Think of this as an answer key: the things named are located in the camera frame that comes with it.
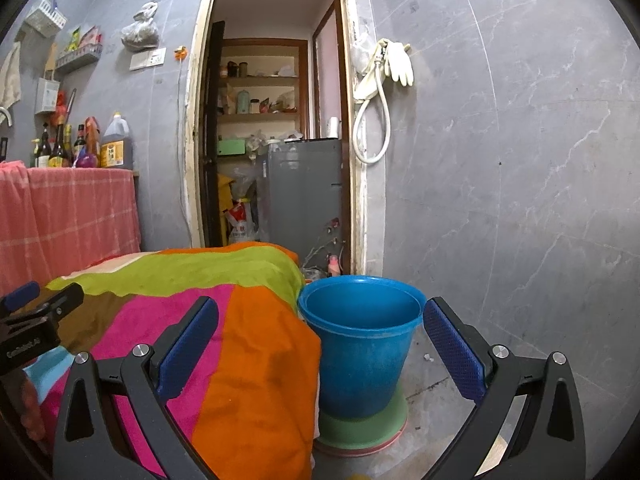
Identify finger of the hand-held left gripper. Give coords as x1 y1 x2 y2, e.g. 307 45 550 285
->
0 281 42 314
10 282 85 335

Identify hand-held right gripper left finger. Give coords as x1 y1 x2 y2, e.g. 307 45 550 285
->
51 295 221 480

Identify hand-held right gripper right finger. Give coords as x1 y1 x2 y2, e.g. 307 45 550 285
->
423 296 588 480

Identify blue plastic bucket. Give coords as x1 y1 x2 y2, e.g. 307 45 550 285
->
297 274 427 421

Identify person's left hand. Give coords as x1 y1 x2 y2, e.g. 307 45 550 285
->
0 372 48 443

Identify colourful striped blanket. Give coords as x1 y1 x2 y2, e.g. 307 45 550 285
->
22 241 322 480

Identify pink plaid cloth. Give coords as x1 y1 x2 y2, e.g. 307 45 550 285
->
0 160 142 297

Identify white red sack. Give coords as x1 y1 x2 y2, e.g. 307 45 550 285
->
227 199 259 245

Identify large cooking oil jug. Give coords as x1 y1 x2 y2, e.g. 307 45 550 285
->
99 112 135 170

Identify orange snack bag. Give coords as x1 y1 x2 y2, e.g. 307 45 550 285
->
84 116 101 159

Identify grey washing machine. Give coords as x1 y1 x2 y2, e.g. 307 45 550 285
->
264 138 347 274

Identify metal utensil holder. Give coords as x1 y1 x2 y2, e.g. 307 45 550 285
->
35 77 62 114

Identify beige towel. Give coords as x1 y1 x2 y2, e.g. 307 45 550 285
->
0 42 22 109

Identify wooden shelf unit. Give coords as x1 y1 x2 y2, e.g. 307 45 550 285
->
218 38 309 127

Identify hanging clear plastic bag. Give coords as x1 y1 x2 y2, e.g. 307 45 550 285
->
120 1 160 53

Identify white rubber gloves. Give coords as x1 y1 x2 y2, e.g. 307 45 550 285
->
386 39 415 87

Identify white door frame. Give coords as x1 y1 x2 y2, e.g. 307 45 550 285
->
182 0 374 277

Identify grey wall rack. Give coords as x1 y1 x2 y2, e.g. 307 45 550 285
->
54 42 104 74

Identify white wall socket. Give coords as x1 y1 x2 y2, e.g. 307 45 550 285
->
129 47 168 71

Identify white wall basket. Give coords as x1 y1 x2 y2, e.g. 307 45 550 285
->
24 0 68 39

